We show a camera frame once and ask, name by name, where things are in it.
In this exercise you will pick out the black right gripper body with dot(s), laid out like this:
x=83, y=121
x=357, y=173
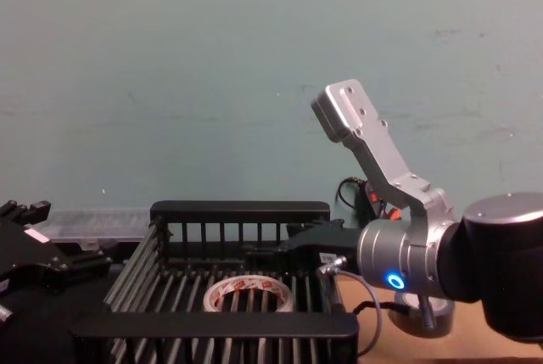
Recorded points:
x=335, y=243

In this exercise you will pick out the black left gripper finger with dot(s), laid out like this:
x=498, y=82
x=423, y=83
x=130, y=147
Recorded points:
x=85, y=262
x=29, y=213

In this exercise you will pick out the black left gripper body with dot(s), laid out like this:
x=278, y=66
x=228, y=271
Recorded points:
x=25, y=249

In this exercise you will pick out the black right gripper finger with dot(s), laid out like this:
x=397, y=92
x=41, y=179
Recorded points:
x=292, y=229
x=263, y=253

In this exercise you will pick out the roll of white tape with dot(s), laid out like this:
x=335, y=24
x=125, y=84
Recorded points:
x=212, y=296

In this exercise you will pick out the roll of silver tape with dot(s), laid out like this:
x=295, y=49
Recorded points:
x=403, y=317

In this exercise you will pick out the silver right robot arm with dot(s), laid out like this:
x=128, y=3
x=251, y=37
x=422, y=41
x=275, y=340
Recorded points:
x=382, y=253

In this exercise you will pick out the clear plastic case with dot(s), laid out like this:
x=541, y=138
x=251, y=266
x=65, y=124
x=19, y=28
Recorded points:
x=93, y=222

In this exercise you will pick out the black rack with steel bars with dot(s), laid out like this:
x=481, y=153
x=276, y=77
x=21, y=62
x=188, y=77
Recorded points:
x=212, y=330

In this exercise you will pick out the shallow brown cardboard tray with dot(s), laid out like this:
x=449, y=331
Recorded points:
x=445, y=349

